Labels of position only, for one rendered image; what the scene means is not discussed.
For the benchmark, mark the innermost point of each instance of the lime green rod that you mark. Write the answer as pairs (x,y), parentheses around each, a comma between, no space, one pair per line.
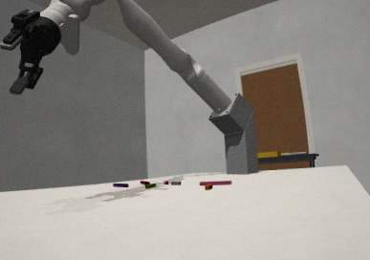
(150,185)

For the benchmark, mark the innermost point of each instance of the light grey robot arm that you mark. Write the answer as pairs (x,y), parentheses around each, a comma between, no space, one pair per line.
(68,19)

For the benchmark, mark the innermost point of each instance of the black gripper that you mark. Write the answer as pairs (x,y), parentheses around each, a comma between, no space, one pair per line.
(41,30)

